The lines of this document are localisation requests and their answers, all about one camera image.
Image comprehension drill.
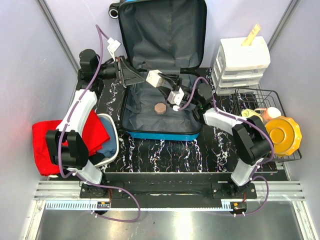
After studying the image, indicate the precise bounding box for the black garment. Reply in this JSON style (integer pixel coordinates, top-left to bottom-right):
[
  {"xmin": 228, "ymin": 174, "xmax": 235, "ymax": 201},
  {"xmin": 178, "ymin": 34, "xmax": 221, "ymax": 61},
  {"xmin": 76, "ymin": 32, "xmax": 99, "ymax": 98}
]
[{"xmin": 89, "ymin": 152, "xmax": 105, "ymax": 165}]

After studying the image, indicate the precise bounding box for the pink cup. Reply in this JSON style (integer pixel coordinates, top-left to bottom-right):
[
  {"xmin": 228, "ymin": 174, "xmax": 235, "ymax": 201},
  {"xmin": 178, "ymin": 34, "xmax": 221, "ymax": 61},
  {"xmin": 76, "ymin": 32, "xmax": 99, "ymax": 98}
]
[{"xmin": 254, "ymin": 107, "xmax": 282, "ymax": 122}]

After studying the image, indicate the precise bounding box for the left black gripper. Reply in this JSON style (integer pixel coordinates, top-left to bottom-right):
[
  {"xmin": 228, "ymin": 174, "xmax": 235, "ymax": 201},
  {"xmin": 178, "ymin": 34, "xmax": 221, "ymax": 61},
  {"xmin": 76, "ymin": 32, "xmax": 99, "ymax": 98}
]
[{"xmin": 95, "ymin": 55, "xmax": 145, "ymax": 86}]

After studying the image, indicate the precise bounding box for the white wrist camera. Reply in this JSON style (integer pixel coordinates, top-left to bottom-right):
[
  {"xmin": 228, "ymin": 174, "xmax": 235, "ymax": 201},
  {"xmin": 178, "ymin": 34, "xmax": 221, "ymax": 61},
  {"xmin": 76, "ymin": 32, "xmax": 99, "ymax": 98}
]
[
  {"xmin": 166, "ymin": 88, "xmax": 185, "ymax": 112},
  {"xmin": 107, "ymin": 37, "xmax": 121, "ymax": 61}
]

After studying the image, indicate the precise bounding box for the blue garment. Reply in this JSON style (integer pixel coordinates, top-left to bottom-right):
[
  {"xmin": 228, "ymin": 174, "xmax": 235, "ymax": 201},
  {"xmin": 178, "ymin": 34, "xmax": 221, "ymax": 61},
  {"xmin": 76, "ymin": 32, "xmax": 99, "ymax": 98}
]
[{"xmin": 97, "ymin": 116, "xmax": 118, "ymax": 158}]

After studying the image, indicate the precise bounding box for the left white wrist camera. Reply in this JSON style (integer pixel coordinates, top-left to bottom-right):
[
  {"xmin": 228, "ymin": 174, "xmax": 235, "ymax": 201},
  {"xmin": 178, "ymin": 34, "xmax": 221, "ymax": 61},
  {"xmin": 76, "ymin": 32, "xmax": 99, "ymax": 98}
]
[{"xmin": 107, "ymin": 37, "xmax": 121, "ymax": 61}]

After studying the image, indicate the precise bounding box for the black wire dish rack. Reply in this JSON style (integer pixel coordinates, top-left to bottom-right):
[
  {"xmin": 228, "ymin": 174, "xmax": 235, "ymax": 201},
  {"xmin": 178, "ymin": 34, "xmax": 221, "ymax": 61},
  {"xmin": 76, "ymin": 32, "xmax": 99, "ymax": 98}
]
[{"xmin": 232, "ymin": 87, "xmax": 302, "ymax": 163}]

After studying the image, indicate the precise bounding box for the red garment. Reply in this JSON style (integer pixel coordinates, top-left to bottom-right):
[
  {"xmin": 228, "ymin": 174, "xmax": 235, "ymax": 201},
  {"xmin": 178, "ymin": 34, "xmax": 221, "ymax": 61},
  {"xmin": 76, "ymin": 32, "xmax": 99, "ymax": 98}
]
[{"xmin": 32, "ymin": 109, "xmax": 111, "ymax": 177}]

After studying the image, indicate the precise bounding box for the small white box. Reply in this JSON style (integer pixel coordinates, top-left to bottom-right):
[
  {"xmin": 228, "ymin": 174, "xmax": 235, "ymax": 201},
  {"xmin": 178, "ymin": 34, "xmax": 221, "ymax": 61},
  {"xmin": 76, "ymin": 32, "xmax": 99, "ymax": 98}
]
[{"xmin": 146, "ymin": 70, "xmax": 165, "ymax": 88}]

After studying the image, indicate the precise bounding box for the white plastic drawer organizer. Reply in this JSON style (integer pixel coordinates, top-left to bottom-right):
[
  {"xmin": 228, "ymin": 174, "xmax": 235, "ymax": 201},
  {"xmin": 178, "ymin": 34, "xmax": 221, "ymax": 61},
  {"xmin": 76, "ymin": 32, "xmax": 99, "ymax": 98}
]
[{"xmin": 211, "ymin": 36, "xmax": 271, "ymax": 96}]

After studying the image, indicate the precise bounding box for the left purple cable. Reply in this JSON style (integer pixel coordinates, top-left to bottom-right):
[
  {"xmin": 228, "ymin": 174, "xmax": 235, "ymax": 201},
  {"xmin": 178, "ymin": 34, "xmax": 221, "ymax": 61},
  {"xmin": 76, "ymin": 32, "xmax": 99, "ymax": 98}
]
[{"xmin": 57, "ymin": 24, "xmax": 142, "ymax": 223}]

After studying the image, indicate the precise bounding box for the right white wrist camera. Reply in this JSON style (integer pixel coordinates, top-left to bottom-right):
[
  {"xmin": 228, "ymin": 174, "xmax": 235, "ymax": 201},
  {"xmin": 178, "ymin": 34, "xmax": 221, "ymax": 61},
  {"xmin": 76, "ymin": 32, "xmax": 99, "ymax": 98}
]
[{"xmin": 166, "ymin": 88, "xmax": 185, "ymax": 112}]

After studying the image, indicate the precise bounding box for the blue fish print suitcase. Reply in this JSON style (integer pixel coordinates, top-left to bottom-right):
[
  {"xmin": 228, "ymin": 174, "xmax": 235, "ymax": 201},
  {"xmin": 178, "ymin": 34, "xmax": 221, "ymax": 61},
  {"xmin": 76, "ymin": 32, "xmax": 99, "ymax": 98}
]
[{"xmin": 108, "ymin": 0, "xmax": 207, "ymax": 141}]

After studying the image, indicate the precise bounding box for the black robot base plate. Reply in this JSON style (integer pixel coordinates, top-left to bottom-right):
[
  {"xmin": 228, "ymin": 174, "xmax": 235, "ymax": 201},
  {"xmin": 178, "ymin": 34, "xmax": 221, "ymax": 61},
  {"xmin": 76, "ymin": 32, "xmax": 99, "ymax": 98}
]
[{"xmin": 78, "ymin": 172, "xmax": 291, "ymax": 201}]

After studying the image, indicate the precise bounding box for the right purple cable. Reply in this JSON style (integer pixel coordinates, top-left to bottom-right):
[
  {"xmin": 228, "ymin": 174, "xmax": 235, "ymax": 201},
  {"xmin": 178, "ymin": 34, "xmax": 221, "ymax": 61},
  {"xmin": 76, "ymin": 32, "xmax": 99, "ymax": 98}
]
[{"xmin": 177, "ymin": 76, "xmax": 275, "ymax": 216}]

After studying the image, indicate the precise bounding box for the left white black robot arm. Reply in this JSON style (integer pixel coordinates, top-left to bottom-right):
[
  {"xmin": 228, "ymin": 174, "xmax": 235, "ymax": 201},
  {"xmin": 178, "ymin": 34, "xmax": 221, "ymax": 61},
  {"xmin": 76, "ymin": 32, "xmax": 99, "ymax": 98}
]
[{"xmin": 45, "ymin": 49, "xmax": 139, "ymax": 198}]

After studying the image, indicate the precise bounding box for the yellow scalloped plate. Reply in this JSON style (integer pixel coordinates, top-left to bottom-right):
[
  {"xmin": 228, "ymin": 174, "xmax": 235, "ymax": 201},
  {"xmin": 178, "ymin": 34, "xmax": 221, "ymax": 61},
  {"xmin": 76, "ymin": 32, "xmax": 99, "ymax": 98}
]
[{"xmin": 265, "ymin": 116, "xmax": 302, "ymax": 157}]

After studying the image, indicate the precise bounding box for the purple cable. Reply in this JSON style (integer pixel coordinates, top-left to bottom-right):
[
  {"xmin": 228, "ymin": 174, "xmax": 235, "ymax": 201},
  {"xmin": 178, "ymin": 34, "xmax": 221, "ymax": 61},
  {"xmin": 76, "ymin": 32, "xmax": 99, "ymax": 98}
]
[
  {"xmin": 57, "ymin": 24, "xmax": 142, "ymax": 223},
  {"xmin": 177, "ymin": 76, "xmax": 275, "ymax": 216}
]

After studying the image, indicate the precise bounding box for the white plastic basin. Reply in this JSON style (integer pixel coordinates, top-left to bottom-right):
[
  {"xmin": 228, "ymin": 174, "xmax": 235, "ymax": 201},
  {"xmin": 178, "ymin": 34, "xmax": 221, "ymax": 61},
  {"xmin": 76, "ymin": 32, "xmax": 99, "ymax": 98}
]
[{"xmin": 45, "ymin": 111, "xmax": 119, "ymax": 183}]

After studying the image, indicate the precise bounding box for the aluminium slotted rail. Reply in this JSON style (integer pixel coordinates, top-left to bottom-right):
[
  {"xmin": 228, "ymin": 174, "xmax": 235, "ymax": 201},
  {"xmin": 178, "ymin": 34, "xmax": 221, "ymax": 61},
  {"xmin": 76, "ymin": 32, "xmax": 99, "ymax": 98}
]
[{"xmin": 34, "ymin": 181, "xmax": 305, "ymax": 212}]

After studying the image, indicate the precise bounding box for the pale green cup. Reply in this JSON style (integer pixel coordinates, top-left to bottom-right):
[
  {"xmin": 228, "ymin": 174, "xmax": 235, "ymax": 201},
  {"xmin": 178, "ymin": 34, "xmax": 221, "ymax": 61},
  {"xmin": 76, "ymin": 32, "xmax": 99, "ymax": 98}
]
[{"xmin": 241, "ymin": 108, "xmax": 262, "ymax": 119}]

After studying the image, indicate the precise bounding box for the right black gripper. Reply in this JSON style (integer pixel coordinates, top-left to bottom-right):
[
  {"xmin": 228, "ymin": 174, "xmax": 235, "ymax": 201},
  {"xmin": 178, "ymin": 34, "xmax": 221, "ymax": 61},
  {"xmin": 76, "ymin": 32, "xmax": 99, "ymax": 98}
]
[{"xmin": 154, "ymin": 72, "xmax": 200, "ymax": 106}]

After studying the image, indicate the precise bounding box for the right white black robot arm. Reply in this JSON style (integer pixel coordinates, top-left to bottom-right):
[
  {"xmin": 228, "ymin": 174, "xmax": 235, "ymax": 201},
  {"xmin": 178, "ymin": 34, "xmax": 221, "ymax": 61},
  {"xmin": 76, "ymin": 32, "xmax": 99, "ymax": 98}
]
[{"xmin": 156, "ymin": 72, "xmax": 275, "ymax": 199}]

